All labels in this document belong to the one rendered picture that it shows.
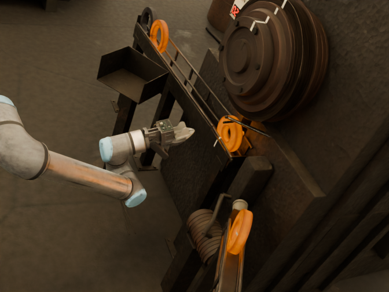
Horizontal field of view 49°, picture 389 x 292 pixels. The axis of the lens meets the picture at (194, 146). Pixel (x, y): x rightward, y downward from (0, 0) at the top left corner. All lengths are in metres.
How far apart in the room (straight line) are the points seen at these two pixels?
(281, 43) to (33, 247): 1.41
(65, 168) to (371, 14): 1.06
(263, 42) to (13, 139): 0.84
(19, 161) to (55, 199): 1.09
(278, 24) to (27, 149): 0.90
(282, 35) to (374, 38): 0.28
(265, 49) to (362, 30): 0.31
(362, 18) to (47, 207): 1.66
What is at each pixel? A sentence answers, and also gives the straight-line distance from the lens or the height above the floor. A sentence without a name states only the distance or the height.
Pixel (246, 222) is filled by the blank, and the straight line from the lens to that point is 1.43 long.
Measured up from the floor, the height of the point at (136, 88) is 0.60.
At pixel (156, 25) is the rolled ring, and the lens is 2.51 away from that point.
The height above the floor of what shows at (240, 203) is 0.69.
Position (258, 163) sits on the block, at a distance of 1.65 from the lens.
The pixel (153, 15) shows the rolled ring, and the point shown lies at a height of 0.73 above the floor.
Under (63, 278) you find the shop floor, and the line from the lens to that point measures 2.05.
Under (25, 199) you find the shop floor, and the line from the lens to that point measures 2.30.
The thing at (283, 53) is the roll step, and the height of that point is 1.22.
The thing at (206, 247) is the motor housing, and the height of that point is 0.51.
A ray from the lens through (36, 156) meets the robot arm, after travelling 1.25.
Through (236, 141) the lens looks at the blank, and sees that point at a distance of 1.76.
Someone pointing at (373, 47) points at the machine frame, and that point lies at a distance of 1.46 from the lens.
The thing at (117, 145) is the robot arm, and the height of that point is 0.71.
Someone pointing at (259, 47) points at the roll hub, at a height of 1.20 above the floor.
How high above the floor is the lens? 1.76
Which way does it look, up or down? 37 degrees down
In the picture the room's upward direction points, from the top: 24 degrees clockwise
